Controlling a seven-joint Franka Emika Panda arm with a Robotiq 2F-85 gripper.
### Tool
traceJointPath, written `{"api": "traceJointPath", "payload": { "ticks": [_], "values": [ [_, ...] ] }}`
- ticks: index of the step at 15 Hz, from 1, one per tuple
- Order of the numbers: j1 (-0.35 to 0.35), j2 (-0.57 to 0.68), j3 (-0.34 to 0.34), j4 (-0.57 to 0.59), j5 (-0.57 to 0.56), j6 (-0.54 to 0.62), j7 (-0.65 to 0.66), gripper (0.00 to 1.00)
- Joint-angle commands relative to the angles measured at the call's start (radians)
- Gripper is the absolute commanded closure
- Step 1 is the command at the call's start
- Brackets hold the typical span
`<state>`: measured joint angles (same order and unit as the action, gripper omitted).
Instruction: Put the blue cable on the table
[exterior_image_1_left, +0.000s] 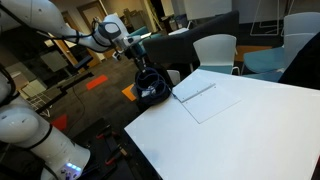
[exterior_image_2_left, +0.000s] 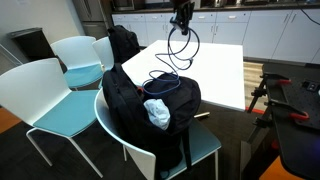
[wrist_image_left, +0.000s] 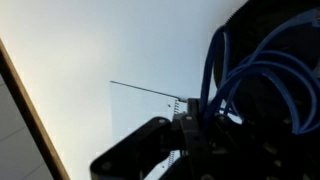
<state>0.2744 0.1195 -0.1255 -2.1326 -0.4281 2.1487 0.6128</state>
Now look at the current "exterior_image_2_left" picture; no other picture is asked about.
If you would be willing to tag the crumpled light blue cloth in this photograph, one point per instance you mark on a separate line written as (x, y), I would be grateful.
(158, 113)

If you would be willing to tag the white chair teal seat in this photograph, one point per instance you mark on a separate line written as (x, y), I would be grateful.
(200, 140)
(76, 50)
(30, 86)
(104, 53)

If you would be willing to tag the black power outlet box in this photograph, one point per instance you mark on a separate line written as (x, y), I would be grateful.
(311, 86)

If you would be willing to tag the black trash bin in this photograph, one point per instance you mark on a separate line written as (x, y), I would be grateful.
(33, 45)

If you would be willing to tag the white table leg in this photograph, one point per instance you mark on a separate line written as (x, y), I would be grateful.
(202, 115)

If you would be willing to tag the dark countertop appliance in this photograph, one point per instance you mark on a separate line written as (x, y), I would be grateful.
(123, 4)

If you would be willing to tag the white kitchen cabinets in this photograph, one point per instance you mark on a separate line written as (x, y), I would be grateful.
(266, 33)

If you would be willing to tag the closed black backpack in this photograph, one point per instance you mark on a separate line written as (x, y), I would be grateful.
(123, 43)

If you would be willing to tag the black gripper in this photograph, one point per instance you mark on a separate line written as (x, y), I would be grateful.
(184, 8)

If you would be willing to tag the open black backpack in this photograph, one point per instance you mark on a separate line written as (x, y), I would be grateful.
(126, 113)

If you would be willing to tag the black robot mount table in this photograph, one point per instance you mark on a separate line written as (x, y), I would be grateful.
(300, 146)

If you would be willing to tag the stainless steel refrigerator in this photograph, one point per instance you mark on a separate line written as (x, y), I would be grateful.
(90, 13)

